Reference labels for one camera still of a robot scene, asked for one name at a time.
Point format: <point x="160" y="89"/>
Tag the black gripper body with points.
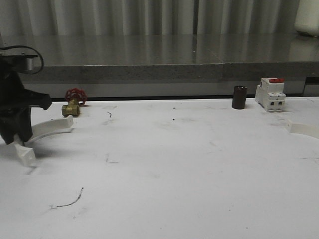
<point x="14" y="96"/>

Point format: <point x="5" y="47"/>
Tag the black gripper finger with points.
<point x="8" y="128"/>
<point x="24" y="128"/>

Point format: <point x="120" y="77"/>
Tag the white half pipe clamp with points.
<point x="301" y="128"/>
<point x="40" y="130"/>

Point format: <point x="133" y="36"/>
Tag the brass valve red handwheel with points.
<point x="75" y="98"/>

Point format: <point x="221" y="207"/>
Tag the grey stone counter shelf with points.
<point x="170" y="58"/>

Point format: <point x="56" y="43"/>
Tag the dark brown cylindrical coupling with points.
<point x="239" y="97"/>

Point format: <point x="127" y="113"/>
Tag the white container on counter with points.
<point x="307" y="18"/>

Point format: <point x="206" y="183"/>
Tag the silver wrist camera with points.
<point x="22" y="63"/>

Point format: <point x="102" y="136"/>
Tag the white circuit breaker red switch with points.
<point x="269" y="94"/>

